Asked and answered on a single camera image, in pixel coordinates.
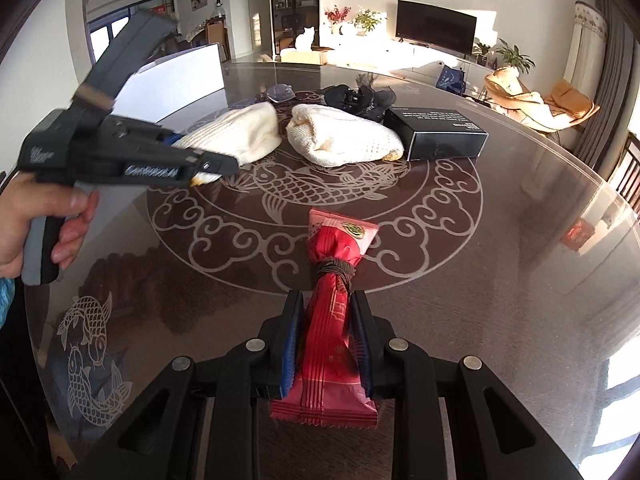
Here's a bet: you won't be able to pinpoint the cream knit glove with yellow cuff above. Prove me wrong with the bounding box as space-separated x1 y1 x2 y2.
172 102 282 167

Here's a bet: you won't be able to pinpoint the dark red snack packet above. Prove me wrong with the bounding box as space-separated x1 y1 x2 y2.
270 208 378 429

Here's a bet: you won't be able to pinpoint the eyeglasses with blue pouch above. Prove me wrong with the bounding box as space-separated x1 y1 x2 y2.
256 84 295 105

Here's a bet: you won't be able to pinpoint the black printed box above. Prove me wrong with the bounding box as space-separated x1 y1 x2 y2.
383 106 488 162

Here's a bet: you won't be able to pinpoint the person's left hand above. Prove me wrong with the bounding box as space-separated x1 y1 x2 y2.
1 174 99 278

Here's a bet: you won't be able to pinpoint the white storage bin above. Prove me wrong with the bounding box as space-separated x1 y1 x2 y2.
113 44 224 122

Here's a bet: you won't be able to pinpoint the white cat by cabinet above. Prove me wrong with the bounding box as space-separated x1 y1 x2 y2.
294 26 316 52

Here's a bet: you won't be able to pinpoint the dark display cabinet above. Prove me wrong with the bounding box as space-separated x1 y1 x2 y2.
270 0 320 55

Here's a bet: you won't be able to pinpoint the red flower vase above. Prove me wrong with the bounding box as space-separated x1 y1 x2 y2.
324 4 352 35

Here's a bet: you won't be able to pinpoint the green plant on console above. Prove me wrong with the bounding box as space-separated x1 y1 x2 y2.
352 9 386 36

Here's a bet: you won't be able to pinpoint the blue shopping bag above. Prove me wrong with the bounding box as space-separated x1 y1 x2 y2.
436 65 466 96

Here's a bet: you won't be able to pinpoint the wooden dining chair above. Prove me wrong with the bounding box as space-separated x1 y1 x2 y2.
610 132 640 214

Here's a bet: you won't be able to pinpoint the black television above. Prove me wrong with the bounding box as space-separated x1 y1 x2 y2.
396 0 476 54

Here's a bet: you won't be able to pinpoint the orange lounge chair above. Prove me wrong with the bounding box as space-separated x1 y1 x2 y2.
485 66 600 133

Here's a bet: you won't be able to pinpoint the grey curtain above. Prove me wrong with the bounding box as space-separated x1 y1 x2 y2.
574 0 634 171

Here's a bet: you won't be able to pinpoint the green potted plant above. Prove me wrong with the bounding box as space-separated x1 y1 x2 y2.
495 38 536 74

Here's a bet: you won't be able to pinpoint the white standing air conditioner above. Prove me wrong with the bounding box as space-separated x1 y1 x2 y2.
563 1 608 100

